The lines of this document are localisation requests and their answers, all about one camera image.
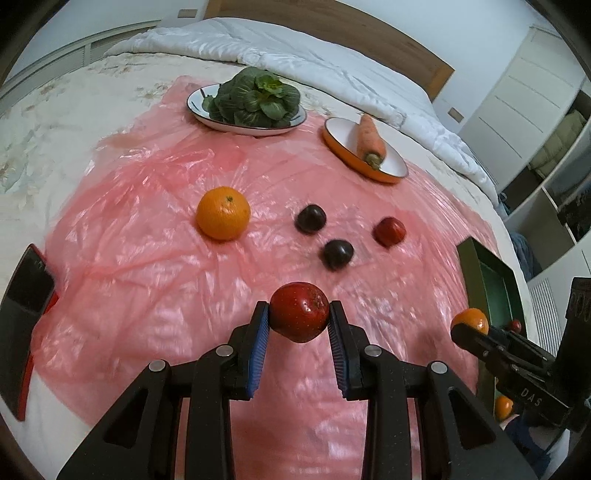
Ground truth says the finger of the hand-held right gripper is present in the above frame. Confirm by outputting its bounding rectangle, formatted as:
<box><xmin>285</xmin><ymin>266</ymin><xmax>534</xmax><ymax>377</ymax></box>
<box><xmin>489</xmin><ymin>327</ymin><xmax>557</xmax><ymax>366</ymax></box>
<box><xmin>451</xmin><ymin>322</ymin><xmax>511</xmax><ymax>376</ymax></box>

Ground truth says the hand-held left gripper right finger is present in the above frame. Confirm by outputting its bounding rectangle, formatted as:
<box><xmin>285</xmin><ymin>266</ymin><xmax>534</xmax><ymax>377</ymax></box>
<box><xmin>329</xmin><ymin>302</ymin><xmax>528</xmax><ymax>480</ymax></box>

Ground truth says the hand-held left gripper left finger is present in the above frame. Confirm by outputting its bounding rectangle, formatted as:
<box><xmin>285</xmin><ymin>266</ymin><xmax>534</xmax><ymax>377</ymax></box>
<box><xmin>58</xmin><ymin>301</ymin><xmax>271</xmax><ymax>480</ymax></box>

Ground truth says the green cardboard box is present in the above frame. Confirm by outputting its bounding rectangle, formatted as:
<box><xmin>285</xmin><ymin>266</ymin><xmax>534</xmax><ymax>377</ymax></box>
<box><xmin>456</xmin><ymin>237</ymin><xmax>533</xmax><ymax>418</ymax></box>

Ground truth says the dark purple plum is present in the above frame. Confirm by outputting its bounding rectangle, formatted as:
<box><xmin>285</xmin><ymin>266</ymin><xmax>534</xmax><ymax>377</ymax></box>
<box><xmin>295</xmin><ymin>205</ymin><xmax>328</xmax><ymax>233</ymax></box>
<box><xmin>322</xmin><ymin>239</ymin><xmax>355</xmax><ymax>271</ymax></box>

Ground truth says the white slatted vent cover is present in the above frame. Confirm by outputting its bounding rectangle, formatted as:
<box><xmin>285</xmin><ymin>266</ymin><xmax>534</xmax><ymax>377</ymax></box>
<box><xmin>526</xmin><ymin>276</ymin><xmax>563</xmax><ymax>357</ymax></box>

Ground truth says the blue towel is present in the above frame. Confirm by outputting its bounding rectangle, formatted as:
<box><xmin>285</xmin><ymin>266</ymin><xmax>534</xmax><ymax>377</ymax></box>
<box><xmin>510</xmin><ymin>232</ymin><xmax>533</xmax><ymax>281</ymax></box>

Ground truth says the pink plastic sheet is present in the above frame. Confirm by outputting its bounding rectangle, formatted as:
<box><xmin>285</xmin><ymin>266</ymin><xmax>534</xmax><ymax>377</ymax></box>
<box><xmin>30</xmin><ymin>76</ymin><xmax>498</xmax><ymax>480</ymax></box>

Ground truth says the white open shelf unit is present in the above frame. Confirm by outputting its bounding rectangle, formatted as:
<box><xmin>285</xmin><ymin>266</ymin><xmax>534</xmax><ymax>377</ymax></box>
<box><xmin>501</xmin><ymin>88</ymin><xmax>591</xmax><ymax>278</ymax></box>

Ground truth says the dark hanging garment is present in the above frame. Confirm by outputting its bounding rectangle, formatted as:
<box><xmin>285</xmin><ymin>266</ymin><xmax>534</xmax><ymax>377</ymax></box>
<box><xmin>558</xmin><ymin>193</ymin><xmax>591</xmax><ymax>228</ymax></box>

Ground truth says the orange rimmed plate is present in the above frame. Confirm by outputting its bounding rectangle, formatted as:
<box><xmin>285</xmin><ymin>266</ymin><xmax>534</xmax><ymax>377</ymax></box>
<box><xmin>322</xmin><ymin>117</ymin><xmax>410</xmax><ymax>185</ymax></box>

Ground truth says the carrot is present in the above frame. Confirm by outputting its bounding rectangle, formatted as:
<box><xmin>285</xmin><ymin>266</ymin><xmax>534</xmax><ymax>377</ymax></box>
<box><xmin>358</xmin><ymin>114</ymin><xmax>386</xmax><ymax>169</ymax></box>

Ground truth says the phone in red case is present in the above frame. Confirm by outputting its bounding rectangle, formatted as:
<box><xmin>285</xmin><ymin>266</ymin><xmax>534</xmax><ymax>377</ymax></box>
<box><xmin>0</xmin><ymin>244</ymin><xmax>59</xmax><ymax>422</ymax></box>

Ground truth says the white oval plate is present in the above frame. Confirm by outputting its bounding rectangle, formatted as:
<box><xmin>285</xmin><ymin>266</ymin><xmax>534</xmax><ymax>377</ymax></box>
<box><xmin>187</xmin><ymin>84</ymin><xmax>308</xmax><ymax>136</ymax></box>

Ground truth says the green bok choy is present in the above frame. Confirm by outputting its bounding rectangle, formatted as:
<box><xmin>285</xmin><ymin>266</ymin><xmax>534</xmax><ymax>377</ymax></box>
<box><xmin>205</xmin><ymin>66</ymin><xmax>302</xmax><ymax>128</ymax></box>

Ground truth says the white wardrobe door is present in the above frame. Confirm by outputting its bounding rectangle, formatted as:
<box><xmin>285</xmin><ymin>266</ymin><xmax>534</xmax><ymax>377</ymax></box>
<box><xmin>457</xmin><ymin>25</ymin><xmax>587</xmax><ymax>139</ymax></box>

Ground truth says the white duvet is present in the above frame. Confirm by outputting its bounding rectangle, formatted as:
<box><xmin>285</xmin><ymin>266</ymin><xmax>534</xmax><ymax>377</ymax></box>
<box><xmin>104</xmin><ymin>17</ymin><xmax>500</xmax><ymax>197</ymax></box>

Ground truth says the wooden headboard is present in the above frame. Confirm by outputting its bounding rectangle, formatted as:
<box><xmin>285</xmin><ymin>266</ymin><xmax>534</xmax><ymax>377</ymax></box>
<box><xmin>205</xmin><ymin>0</ymin><xmax>456</xmax><ymax>100</ymax></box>

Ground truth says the white slatted wall panel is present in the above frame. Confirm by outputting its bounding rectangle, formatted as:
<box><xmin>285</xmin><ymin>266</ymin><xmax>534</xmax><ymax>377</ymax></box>
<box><xmin>0</xmin><ymin>25</ymin><xmax>154</xmax><ymax>89</ymax></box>

